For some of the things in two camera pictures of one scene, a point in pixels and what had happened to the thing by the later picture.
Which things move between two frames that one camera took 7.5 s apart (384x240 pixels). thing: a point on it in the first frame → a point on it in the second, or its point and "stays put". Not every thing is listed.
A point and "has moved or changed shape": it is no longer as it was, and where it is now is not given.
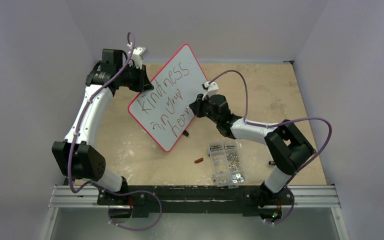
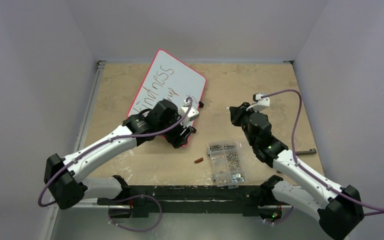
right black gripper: (199, 106) → (240, 114)
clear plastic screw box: (228, 163) stays put
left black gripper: (143, 84) → (181, 137)
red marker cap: (198, 160) stays put
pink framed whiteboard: (164, 111) has moved or changed shape
